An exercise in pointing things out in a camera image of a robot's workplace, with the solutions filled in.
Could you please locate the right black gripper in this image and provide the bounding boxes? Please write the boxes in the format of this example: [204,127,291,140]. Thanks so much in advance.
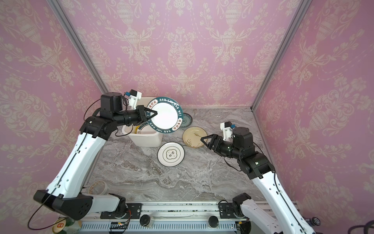
[202,135,244,162]

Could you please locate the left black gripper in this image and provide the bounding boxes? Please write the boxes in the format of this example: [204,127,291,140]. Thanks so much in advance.
[114,105,159,127]

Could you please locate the beige plate floral pattern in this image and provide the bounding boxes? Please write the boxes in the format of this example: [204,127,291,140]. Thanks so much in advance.
[182,127,207,148]

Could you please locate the white plate dark lettered rim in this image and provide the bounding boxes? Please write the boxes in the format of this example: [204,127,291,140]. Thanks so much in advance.
[146,97,184,134]

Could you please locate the white plate green line pattern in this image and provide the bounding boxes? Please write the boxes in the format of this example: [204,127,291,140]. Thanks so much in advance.
[157,142,185,167]

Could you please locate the white plate red green rim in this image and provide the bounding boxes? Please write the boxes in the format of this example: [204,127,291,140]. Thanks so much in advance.
[135,122,154,134]

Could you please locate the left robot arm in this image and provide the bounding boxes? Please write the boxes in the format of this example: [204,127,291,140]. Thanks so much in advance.
[33,92,158,220]

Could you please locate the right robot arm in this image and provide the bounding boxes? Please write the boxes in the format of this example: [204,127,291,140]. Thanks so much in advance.
[200,127,315,234]

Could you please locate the white plastic bin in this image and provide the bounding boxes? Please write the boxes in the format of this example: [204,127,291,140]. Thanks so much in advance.
[121,97,164,147]

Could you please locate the small teal patterned plate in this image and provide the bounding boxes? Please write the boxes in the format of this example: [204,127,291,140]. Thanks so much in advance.
[181,113,193,128]

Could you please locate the right jar black lid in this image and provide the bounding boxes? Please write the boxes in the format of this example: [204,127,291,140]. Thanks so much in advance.
[207,215,219,228]

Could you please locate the jar black lid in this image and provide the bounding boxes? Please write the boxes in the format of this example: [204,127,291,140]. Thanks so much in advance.
[139,214,155,228]
[207,215,219,228]

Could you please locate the left jar black lid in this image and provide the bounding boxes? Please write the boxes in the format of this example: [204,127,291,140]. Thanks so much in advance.
[139,214,155,228]

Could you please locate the purple drink bottle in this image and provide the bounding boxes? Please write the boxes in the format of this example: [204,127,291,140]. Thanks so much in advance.
[305,217,321,227]

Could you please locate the green can gold lid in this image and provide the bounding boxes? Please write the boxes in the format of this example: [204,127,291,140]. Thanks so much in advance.
[52,217,82,234]

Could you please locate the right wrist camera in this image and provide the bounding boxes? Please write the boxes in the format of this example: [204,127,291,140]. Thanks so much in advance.
[220,121,236,141]

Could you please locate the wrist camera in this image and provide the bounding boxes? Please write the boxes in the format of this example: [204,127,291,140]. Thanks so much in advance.
[220,121,236,141]
[125,89,142,110]

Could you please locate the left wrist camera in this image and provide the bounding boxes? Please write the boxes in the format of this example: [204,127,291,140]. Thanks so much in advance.
[125,89,142,110]

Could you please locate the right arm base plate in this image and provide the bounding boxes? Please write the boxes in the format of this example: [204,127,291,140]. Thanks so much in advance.
[217,202,260,219]

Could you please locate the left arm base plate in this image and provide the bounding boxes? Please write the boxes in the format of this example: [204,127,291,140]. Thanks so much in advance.
[100,203,143,220]

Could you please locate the white slotted cable duct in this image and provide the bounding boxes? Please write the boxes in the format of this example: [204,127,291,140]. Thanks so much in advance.
[79,220,237,234]

